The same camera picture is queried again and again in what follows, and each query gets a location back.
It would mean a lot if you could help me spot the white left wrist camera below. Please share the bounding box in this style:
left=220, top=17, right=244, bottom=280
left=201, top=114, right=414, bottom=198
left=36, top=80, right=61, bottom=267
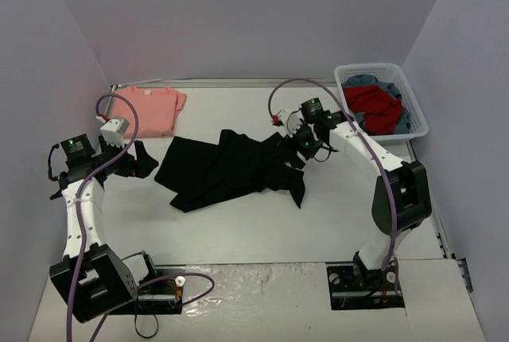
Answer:
left=99, top=118, right=130, bottom=149

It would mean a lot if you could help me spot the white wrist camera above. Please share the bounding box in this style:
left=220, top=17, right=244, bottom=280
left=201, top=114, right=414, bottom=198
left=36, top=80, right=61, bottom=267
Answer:
left=99, top=118, right=130, bottom=149
left=272, top=109, right=304, bottom=138

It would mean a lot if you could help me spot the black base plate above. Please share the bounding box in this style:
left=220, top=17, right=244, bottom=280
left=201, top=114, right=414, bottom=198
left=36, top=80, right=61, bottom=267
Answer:
left=325, top=262, right=405, bottom=311
left=111, top=280, right=184, bottom=316

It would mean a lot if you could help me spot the white plastic laundry basket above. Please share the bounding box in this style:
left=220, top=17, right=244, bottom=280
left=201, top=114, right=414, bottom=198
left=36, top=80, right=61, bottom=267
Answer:
left=334, top=63, right=429, bottom=142

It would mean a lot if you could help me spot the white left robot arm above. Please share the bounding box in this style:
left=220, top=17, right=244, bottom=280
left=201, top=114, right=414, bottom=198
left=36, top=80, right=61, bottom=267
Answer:
left=49, top=134, right=160, bottom=323

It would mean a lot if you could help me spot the grey-blue t-shirt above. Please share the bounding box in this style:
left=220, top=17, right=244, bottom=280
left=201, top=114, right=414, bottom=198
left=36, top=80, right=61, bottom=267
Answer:
left=342, top=74, right=411, bottom=136

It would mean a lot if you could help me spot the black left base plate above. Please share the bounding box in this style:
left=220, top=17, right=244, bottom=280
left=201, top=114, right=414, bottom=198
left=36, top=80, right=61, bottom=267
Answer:
left=111, top=280, right=184, bottom=316

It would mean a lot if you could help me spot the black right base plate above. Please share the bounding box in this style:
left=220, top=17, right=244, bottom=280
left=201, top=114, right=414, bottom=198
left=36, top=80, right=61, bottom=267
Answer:
left=325, top=262, right=405, bottom=311

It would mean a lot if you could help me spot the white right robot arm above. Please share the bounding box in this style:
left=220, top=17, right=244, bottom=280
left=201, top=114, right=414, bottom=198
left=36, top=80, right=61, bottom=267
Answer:
left=271, top=98, right=432, bottom=289

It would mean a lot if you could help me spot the folded pink t-shirt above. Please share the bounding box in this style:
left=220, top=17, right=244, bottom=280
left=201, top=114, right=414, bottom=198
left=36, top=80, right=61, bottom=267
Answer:
left=115, top=85, right=187, bottom=138

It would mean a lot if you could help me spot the thin black loop cable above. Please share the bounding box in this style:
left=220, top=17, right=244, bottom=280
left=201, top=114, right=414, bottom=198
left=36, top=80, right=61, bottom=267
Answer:
left=133, top=309, right=159, bottom=338

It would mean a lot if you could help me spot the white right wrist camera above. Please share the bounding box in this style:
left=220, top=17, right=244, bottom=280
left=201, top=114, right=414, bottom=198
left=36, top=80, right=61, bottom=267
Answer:
left=272, top=109, right=304, bottom=138

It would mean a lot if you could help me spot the red t-shirt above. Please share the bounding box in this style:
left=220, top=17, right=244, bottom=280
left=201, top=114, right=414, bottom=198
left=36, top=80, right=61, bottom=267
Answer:
left=343, top=84, right=403, bottom=135

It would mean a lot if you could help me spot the black t-shirt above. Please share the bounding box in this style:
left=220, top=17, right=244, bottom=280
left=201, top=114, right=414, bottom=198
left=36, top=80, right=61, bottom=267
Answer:
left=154, top=129, right=305, bottom=212

